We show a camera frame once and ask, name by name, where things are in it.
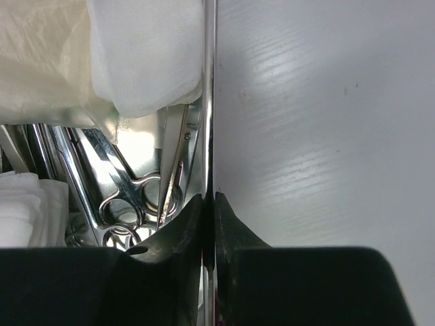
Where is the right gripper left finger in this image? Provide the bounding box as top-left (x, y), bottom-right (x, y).
top-left (1, 196), bottom-right (203, 325)

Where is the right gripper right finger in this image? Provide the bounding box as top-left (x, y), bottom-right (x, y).
top-left (214, 193), bottom-right (414, 325)

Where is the white gauze pad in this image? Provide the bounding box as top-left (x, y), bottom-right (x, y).
top-left (86, 0), bottom-right (205, 118)
top-left (1, 171), bottom-right (69, 249)

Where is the steel forceps ring handled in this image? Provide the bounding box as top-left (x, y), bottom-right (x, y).
top-left (71, 128), bottom-right (162, 228)

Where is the steel scissors bottom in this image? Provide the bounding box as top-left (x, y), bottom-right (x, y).
top-left (157, 101), bottom-right (201, 229)

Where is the stainless steel instrument tray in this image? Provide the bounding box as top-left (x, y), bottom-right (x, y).
top-left (1, 1), bottom-right (217, 325)

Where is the steel hemostat ring handled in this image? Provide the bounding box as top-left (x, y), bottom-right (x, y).
top-left (48, 126), bottom-right (145, 251)

